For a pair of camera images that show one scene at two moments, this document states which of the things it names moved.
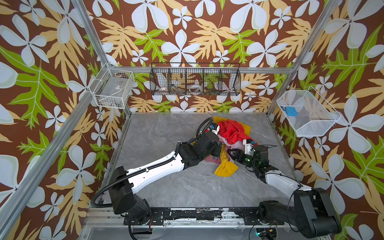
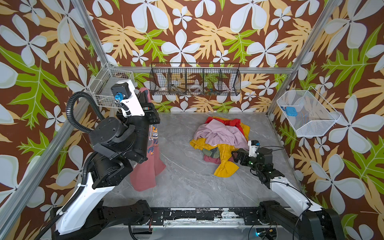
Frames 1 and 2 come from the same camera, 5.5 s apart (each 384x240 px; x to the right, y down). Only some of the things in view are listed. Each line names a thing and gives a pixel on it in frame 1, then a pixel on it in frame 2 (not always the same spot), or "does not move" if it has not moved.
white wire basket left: (113, 87) does not move
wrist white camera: (216, 131) → (125, 93)
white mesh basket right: (308, 114) does not move
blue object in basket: (290, 111) does not move
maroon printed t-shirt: (214, 159) → (144, 175)
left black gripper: (218, 148) → (148, 113)
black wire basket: (196, 78) does not move
